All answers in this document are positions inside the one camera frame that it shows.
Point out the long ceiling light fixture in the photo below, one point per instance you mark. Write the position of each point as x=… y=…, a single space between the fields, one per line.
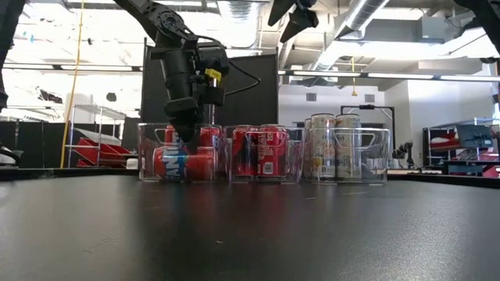
x=390 y=75

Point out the black low barrier panel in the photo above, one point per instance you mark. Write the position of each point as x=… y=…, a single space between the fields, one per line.
x=39 y=144

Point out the red Coca-Cola can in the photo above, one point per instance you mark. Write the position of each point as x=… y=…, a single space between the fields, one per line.
x=242 y=164
x=271 y=156

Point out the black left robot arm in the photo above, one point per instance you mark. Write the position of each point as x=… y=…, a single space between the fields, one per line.
x=164 y=19

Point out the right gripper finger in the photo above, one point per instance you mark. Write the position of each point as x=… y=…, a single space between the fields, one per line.
x=301 y=21
x=282 y=9

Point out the small black robot arm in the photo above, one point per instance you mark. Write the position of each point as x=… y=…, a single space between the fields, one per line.
x=406 y=148

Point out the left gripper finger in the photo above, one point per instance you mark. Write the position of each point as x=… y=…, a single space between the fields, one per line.
x=187 y=125

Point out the silver ventilation duct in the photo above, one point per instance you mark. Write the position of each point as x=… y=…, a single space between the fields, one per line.
x=359 y=15

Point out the small white box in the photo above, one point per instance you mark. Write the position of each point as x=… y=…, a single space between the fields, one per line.
x=132 y=164

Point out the black metal stand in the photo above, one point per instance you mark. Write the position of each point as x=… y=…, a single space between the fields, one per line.
x=367 y=106

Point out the yellow tape strip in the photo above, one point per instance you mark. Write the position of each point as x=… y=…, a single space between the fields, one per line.
x=213 y=74

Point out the clear plastic bin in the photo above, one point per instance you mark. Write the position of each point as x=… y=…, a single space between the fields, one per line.
x=145 y=156
x=295 y=156
x=375 y=164

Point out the red storage bins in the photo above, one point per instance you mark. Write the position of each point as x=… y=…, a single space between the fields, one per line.
x=93 y=152

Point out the metal shelf unit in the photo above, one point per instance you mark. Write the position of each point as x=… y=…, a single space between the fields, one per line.
x=474 y=136

